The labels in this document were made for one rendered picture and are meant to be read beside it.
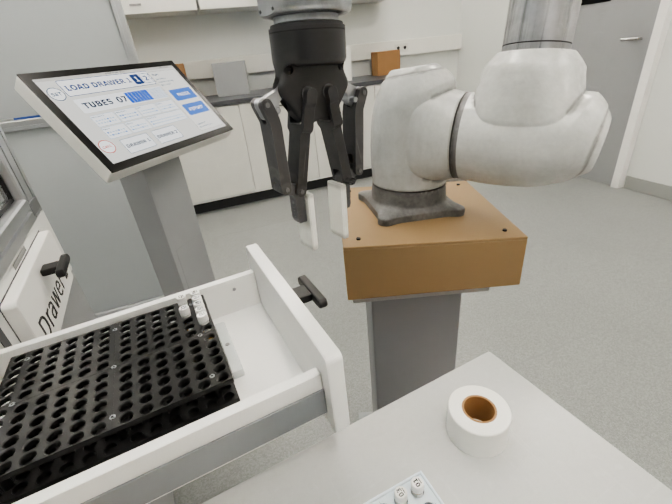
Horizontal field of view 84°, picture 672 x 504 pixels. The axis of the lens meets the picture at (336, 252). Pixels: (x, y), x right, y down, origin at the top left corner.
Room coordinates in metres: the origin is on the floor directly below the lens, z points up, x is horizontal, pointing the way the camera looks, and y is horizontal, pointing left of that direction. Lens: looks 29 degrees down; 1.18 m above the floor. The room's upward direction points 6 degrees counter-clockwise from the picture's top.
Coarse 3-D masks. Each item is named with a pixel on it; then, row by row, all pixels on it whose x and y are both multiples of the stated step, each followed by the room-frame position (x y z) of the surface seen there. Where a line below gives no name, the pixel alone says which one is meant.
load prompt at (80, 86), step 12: (132, 72) 1.30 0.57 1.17; (144, 72) 1.34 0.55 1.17; (60, 84) 1.08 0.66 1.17; (72, 84) 1.10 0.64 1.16; (84, 84) 1.13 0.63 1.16; (96, 84) 1.16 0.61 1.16; (108, 84) 1.19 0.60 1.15; (120, 84) 1.22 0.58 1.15; (132, 84) 1.26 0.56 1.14; (144, 84) 1.29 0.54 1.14; (72, 96) 1.07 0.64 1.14
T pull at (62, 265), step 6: (60, 258) 0.58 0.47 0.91; (66, 258) 0.58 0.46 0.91; (48, 264) 0.56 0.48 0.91; (54, 264) 0.56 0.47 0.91; (60, 264) 0.55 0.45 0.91; (66, 264) 0.56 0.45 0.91; (42, 270) 0.54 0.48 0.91; (48, 270) 0.54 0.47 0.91; (54, 270) 0.55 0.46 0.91; (60, 270) 0.53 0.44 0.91; (66, 270) 0.55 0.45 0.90; (60, 276) 0.53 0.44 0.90
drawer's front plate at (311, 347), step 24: (264, 264) 0.45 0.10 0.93; (264, 288) 0.45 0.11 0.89; (288, 288) 0.39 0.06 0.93; (288, 312) 0.35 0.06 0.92; (288, 336) 0.37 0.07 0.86; (312, 336) 0.29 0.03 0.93; (312, 360) 0.29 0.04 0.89; (336, 360) 0.26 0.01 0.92; (336, 384) 0.26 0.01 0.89; (336, 408) 0.26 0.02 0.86
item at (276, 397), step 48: (192, 288) 0.46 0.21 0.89; (240, 288) 0.48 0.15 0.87; (48, 336) 0.38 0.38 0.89; (240, 336) 0.41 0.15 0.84; (240, 384) 0.33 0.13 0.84; (288, 384) 0.26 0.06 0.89; (192, 432) 0.22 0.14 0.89; (240, 432) 0.23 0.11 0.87; (288, 432) 0.26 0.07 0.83; (96, 480) 0.19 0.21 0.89; (144, 480) 0.20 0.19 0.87; (192, 480) 0.21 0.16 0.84
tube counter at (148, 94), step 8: (152, 88) 1.30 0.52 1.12; (160, 88) 1.33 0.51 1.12; (120, 96) 1.18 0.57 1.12; (128, 96) 1.20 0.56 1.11; (136, 96) 1.22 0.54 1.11; (144, 96) 1.25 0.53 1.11; (152, 96) 1.27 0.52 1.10; (160, 96) 1.29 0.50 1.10; (168, 96) 1.32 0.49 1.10; (120, 104) 1.15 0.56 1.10; (128, 104) 1.17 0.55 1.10
